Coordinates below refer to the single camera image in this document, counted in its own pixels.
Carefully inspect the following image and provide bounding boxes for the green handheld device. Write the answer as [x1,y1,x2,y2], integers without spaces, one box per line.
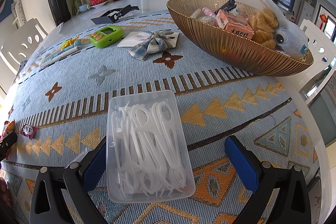
[89,25,124,48]

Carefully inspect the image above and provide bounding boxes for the person's left hand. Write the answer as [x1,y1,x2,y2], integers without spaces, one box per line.
[0,169,12,211]

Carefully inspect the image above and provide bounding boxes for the round woven basket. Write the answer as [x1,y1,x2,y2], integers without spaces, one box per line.
[166,0,314,77]

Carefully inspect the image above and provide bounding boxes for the red snack packet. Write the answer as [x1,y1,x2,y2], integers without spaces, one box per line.
[1,120,16,140]

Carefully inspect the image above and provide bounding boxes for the white pen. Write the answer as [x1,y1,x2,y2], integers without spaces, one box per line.
[39,46,82,71]

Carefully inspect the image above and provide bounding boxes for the yellow clip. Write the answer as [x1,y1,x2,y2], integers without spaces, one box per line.
[61,36,79,51]

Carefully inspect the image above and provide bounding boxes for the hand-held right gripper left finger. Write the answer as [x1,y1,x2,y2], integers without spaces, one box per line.
[29,135,108,224]

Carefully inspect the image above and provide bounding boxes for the grey plush toy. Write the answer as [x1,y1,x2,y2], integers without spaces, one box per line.
[256,0,310,58]

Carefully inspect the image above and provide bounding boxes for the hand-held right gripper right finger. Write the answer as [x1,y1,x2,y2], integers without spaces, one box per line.
[224,135,311,224]

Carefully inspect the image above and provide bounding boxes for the blonde curly hairpiece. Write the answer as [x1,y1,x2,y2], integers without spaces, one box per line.
[248,7,279,50]

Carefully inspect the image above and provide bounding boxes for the glass balcony door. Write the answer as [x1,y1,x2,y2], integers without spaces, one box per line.
[316,4,336,42]

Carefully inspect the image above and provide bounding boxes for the purple candy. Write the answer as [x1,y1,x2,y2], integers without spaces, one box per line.
[20,125,38,138]

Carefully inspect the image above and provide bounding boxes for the patterned blue tablecloth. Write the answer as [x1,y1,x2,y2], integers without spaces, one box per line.
[0,10,322,224]

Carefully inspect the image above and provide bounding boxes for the clear plastic packets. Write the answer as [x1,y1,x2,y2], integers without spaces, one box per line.
[106,90,196,203]

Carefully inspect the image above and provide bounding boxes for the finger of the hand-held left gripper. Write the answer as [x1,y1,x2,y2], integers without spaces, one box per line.
[0,133,18,161]

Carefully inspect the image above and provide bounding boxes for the plaid fabric bow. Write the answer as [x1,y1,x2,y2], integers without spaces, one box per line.
[129,31,175,61]

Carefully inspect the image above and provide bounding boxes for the white card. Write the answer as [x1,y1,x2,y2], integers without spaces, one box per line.
[117,31,180,47]

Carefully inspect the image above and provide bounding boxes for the teal pen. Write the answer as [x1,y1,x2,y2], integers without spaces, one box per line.
[49,41,81,59]

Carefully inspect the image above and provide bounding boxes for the white fridge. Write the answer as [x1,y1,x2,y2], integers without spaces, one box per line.
[299,0,319,28]

